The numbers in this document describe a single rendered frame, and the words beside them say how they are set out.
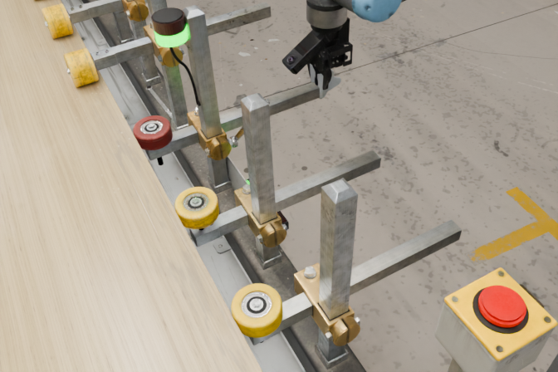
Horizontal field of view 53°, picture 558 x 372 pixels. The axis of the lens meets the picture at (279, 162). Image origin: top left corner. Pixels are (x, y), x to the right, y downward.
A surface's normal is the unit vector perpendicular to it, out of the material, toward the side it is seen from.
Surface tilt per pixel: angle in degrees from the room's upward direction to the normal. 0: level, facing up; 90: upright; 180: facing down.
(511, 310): 0
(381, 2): 90
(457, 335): 90
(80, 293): 0
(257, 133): 90
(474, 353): 90
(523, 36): 0
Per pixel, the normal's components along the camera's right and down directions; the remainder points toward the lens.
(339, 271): 0.47, 0.60
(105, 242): -0.04, -0.72
